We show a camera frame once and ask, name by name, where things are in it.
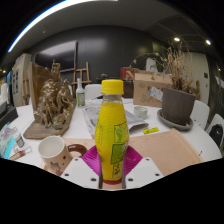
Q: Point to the large ceiling light panel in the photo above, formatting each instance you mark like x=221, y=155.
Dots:
x=50, y=13

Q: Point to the cardboard box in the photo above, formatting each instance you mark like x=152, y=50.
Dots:
x=145, y=91

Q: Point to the wooden easel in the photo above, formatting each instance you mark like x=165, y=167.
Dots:
x=81, y=78
x=26, y=93

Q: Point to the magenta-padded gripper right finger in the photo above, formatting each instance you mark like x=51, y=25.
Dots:
x=146, y=170

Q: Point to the newspaper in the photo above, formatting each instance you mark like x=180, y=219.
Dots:
x=136, y=121

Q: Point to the red box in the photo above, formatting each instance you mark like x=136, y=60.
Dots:
x=126, y=73

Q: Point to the white chair with black bag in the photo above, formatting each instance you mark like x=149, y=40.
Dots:
x=216, y=131

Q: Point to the clear spray bottle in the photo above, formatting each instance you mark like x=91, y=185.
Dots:
x=80, y=96

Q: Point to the grey pot with dried plant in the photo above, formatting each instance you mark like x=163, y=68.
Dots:
x=178, y=106

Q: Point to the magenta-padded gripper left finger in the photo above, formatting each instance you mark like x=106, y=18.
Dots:
x=78, y=170

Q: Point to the white shelf cabinet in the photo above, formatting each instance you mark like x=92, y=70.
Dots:
x=20, y=76

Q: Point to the yellow drink bottle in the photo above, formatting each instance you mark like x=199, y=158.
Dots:
x=108, y=133

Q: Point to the small white-lidded paint jar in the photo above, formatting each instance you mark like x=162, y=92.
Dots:
x=19, y=137

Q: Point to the yellow tag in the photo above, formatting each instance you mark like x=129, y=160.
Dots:
x=151, y=130

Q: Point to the black wall screen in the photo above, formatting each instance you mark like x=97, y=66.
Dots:
x=56, y=55

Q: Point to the small round white tin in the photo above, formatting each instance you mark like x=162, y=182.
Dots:
x=141, y=112

